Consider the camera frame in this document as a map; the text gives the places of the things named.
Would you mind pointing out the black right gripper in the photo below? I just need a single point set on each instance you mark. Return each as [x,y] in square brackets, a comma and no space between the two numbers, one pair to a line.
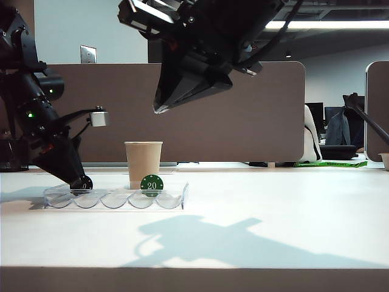
[212,33]

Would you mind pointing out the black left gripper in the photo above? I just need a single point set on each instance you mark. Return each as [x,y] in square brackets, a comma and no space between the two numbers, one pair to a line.
[45,140]

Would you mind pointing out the black poker chip 100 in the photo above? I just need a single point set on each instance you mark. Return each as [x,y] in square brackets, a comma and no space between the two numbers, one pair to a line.
[86,184]

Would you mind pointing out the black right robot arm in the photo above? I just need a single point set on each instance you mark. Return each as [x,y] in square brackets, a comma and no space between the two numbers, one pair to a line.
[264,13]

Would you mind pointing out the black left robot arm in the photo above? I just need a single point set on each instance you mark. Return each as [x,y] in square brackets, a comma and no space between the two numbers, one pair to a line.
[33,94]

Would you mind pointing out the clear plastic chip tray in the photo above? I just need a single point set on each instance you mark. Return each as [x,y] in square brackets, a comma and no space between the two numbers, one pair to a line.
[121,202]

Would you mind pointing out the brown paper cup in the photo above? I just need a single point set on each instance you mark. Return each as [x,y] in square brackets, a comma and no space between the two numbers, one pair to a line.
[143,161]

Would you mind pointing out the green poker chip 20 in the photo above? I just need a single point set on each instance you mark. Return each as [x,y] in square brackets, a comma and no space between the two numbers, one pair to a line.
[152,185]

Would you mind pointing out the wide brown desk partition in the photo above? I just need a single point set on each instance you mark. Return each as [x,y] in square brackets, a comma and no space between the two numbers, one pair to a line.
[243,121]

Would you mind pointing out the white partition foot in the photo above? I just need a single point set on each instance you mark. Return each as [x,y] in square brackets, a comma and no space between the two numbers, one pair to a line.
[272,165]

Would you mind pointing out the long ceiling light strip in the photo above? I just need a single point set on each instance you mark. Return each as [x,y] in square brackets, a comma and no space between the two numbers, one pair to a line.
[334,25]

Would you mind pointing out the blue denim jacket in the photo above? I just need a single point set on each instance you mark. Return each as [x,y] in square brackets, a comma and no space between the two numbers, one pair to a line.
[337,130]

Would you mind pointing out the green printed tape strip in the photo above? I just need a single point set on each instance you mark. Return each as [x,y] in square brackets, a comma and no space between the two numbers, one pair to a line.
[331,164]

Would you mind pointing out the narrow brown desk partition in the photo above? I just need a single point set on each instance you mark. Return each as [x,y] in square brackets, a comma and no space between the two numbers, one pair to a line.
[380,91]

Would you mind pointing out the small beige paper bowl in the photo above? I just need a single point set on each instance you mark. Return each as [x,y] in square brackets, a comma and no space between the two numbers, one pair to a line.
[385,161]

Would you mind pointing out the metal wall switch plate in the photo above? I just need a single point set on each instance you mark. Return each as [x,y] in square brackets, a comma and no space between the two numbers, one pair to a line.
[88,54]

